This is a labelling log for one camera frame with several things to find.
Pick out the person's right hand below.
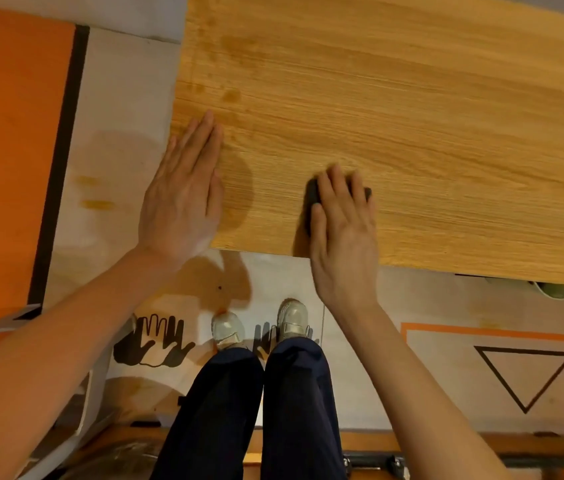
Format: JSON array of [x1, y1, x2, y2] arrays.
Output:
[[308, 164, 381, 318]]

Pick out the person's left hand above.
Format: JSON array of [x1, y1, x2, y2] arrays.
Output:
[[137, 111, 225, 269]]

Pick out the dark grey sanding block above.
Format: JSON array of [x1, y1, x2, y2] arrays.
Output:
[[303, 177, 373, 236]]

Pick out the person's left forearm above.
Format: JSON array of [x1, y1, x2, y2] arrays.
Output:
[[0, 245, 184, 480]]

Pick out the person's right forearm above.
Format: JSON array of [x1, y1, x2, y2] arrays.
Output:
[[329, 301, 513, 480]]

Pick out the white right shoe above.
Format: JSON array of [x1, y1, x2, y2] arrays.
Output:
[[276, 298, 312, 341]]

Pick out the white shoe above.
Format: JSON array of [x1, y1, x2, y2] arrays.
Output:
[[276, 298, 312, 341], [211, 311, 247, 351]]

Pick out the white left shoe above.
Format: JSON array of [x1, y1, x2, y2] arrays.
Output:
[[211, 311, 247, 351]]

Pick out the dark navy trousers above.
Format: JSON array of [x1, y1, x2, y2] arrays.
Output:
[[149, 337, 348, 480]]

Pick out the green round container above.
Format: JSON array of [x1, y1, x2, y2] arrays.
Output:
[[529, 281, 564, 301]]

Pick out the white plastic chair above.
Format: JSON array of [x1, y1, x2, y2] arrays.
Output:
[[0, 303, 139, 480]]

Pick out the wooden bench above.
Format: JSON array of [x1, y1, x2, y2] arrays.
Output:
[[59, 426, 564, 480]]

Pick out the black metal bracket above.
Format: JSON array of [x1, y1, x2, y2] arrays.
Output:
[[341, 452, 409, 480]]

